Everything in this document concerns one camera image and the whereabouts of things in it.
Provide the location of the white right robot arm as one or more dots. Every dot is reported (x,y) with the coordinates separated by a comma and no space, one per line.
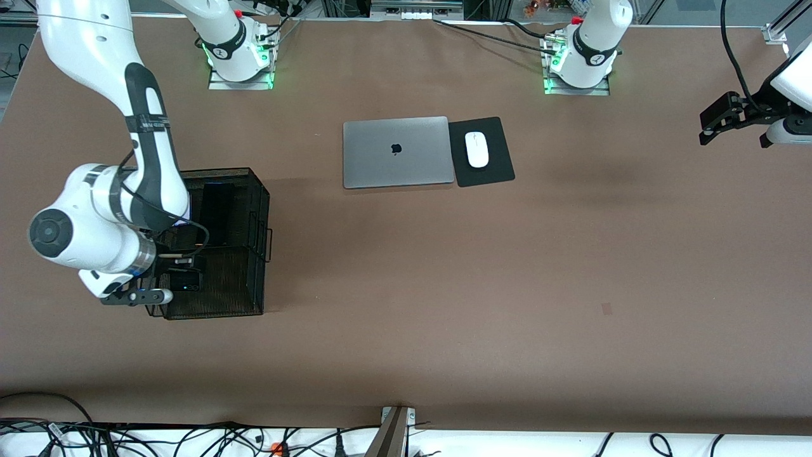
(82,38)

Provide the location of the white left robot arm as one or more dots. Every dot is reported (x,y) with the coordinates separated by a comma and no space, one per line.
(590,44)

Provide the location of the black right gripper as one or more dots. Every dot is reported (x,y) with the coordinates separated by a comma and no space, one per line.
(171,260)

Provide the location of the white computer mouse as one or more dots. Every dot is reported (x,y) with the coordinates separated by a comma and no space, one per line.
(476,152)

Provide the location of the orange figurine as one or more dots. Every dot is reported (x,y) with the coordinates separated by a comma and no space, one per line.
(531,7)

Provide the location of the aluminium frame profile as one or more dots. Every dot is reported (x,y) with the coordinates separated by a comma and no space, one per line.
(19,19)
(775,32)

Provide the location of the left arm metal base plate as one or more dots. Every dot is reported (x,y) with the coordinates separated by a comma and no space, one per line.
(599,91)

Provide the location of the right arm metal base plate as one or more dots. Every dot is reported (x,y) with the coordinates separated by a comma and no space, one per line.
(254,85)

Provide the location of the black flip phone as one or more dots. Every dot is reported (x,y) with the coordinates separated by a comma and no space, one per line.
(184,282)

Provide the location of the grey aluminium table bracket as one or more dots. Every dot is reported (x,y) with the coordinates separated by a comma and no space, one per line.
(390,438)

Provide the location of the white power strip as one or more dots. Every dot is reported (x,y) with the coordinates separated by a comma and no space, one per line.
(422,15)

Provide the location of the black slab smartphone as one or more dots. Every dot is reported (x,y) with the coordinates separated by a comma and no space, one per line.
(217,209)

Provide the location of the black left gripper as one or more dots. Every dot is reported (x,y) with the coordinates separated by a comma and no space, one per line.
(761,106)

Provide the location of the black mouse pad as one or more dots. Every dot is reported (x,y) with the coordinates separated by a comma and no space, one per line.
(495,171)

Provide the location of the silver closed laptop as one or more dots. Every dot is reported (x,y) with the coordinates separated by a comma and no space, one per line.
(380,165)

